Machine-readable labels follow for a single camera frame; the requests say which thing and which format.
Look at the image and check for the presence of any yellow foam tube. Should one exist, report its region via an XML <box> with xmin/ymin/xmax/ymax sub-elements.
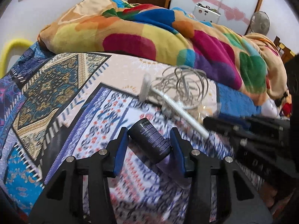
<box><xmin>0</xmin><ymin>38</ymin><xmax>33</xmax><ymax>78</ymax></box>

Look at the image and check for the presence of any white box on bed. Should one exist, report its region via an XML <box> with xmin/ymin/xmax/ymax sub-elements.
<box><xmin>193</xmin><ymin>3</ymin><xmax>221</xmax><ymax>24</ymax></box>

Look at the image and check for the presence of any wooden chair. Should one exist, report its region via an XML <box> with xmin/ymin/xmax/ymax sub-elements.
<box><xmin>274</xmin><ymin>37</ymin><xmax>296</xmax><ymax>64</ymax></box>

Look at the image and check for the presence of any blue patchwork bed sheet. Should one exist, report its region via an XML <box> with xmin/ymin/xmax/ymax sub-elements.
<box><xmin>0</xmin><ymin>41</ymin><xmax>262</xmax><ymax>223</ymax></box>

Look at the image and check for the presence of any white flexible stick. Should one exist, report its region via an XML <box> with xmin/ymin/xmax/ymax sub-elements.
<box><xmin>138</xmin><ymin>73</ymin><xmax>209</xmax><ymax>140</ymax></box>

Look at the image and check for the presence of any colourful fleece blanket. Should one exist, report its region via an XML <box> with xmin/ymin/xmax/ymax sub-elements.
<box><xmin>38</xmin><ymin>0</ymin><xmax>287</xmax><ymax>106</ymax></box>

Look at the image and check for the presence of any white standing fan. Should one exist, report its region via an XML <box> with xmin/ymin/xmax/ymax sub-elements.
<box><xmin>249</xmin><ymin>11</ymin><xmax>270</xmax><ymax>35</ymax></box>

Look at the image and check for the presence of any red flower decoration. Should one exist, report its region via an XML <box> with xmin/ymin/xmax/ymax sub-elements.
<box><xmin>279</xmin><ymin>103</ymin><xmax>292</xmax><ymax>118</ymax></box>

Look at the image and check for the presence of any black purple cosmetic tube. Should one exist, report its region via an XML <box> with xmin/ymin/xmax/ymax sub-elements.
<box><xmin>128</xmin><ymin>118</ymin><xmax>191</xmax><ymax>189</ymax></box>

